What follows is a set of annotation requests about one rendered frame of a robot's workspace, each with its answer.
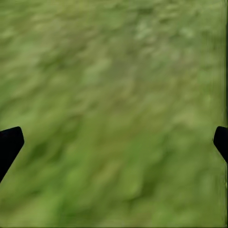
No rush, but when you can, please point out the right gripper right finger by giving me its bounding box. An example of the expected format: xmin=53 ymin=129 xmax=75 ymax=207
xmin=213 ymin=126 xmax=228 ymax=164

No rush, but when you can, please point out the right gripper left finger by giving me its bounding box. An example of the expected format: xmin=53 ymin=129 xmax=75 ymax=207
xmin=0 ymin=126 xmax=24 ymax=183

